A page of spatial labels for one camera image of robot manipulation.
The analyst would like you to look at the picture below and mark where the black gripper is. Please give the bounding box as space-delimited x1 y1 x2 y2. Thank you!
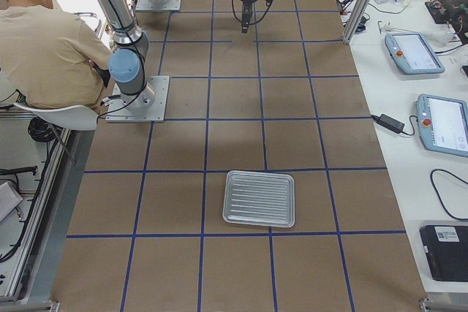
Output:
240 0 256 34

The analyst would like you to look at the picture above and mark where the silver ribbed metal tray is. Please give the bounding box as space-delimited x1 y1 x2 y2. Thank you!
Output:
222 170 295 228

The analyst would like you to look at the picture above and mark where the black power adapter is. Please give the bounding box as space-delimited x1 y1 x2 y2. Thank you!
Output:
371 114 404 134

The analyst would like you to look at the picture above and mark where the upper blue teach pendant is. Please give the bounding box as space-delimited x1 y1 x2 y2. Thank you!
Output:
385 33 445 75

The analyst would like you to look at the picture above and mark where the blue teach pendant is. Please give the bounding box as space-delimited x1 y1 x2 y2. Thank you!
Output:
415 94 467 157
385 33 445 75

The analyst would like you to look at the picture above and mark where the white plastic chair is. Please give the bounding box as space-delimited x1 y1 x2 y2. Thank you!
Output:
14 102 98 131

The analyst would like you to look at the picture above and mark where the seated person beige shirt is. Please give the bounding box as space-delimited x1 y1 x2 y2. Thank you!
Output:
1 0 111 111

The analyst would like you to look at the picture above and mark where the lower blue teach pendant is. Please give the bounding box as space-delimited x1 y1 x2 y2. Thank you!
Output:
415 94 467 157

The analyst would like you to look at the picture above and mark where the black flat box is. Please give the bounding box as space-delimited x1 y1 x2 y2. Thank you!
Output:
419 225 467 283

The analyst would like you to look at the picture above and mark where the aluminium frame post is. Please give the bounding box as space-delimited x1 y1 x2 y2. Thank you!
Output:
341 0 389 45

